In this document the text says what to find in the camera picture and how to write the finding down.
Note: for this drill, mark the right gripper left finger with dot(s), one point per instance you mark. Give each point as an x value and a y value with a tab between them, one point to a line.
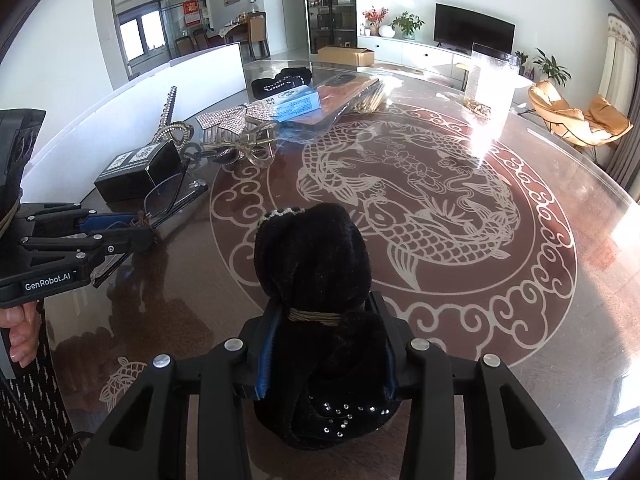
144	436

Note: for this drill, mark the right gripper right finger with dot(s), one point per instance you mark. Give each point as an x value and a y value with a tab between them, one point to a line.
506	435

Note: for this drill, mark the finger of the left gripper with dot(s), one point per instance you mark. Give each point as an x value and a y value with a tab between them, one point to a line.
94	222
100	254

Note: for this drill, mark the black soap bar box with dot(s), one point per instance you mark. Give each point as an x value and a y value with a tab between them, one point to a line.
134	174

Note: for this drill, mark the rhinestone bow hair claw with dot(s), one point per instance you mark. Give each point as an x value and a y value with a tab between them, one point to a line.
243	132

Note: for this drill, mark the blue white ointment box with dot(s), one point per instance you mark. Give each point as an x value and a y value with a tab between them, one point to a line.
294	103

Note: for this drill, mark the black scrunchie with beads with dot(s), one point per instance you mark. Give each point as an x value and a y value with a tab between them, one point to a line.
289	78

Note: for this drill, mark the orange phone case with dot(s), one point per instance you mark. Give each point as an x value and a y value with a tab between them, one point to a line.
337	95

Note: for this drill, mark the white cardboard sorting box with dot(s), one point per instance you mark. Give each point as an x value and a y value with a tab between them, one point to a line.
63	170

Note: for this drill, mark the left hand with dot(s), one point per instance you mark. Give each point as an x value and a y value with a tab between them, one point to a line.
23	323

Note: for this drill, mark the pearl gold hair claw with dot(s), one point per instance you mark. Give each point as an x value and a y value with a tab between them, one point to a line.
178	133

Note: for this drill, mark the cardboard shipping box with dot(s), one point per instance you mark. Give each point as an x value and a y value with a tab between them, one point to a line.
358	57

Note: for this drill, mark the dark glass display cabinet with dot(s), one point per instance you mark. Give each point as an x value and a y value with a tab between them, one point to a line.
331	23

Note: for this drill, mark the orange lounge chair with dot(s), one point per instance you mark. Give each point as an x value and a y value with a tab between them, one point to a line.
599	124

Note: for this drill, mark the red flower vase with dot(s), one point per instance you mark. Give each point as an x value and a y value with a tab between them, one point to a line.
374	18

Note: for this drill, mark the green potted plant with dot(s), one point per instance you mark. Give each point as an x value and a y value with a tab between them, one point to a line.
408	24

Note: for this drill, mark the leafy floor plant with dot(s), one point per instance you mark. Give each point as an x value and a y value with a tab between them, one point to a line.
552	69

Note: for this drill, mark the white tv cabinet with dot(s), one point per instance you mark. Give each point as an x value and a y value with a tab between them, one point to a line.
441	65

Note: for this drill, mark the white floor air conditioner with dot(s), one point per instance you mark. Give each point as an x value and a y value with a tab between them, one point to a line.
620	65

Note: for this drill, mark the black flat television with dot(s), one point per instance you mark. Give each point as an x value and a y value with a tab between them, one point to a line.
461	28

